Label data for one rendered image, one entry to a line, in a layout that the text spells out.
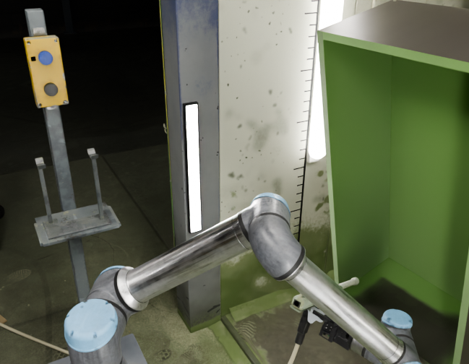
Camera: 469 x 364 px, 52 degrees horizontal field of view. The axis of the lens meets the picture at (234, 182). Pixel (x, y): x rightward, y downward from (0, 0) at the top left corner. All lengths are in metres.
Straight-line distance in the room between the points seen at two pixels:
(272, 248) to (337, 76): 0.70
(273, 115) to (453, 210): 0.87
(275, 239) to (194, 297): 1.33
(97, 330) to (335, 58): 1.12
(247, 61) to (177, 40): 0.33
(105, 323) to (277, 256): 0.54
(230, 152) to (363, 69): 0.74
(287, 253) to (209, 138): 0.98
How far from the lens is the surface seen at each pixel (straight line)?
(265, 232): 1.26
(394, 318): 1.64
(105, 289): 1.60
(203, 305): 2.60
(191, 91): 2.01
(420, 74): 1.84
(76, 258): 2.42
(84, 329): 1.47
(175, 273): 1.48
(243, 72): 2.10
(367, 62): 1.79
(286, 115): 2.29
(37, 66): 1.98
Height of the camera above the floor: 1.90
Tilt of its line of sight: 27 degrees down
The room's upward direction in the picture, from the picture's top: straight up
